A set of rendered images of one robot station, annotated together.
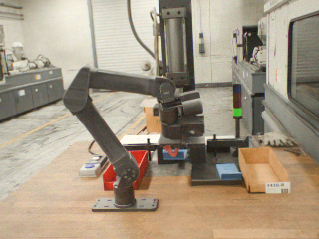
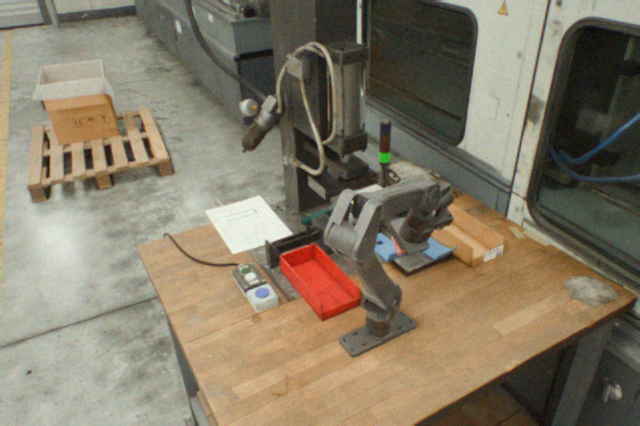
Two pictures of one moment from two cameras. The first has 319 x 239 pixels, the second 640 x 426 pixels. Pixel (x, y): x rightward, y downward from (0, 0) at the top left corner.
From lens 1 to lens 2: 0.95 m
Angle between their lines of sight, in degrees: 38
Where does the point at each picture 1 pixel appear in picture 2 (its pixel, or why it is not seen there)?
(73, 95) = (365, 243)
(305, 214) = (539, 277)
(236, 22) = not seen: outside the picture
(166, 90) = (434, 198)
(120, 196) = (384, 328)
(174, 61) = (351, 122)
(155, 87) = (425, 198)
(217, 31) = not seen: outside the picture
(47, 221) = (324, 395)
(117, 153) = (387, 284)
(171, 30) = (349, 80)
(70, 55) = not seen: outside the picture
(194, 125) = (444, 222)
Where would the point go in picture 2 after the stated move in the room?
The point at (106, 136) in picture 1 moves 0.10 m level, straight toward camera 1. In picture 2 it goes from (379, 271) to (417, 291)
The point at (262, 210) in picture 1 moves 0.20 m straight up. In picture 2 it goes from (504, 286) to (517, 227)
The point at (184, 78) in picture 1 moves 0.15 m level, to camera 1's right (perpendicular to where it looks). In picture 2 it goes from (363, 142) to (401, 128)
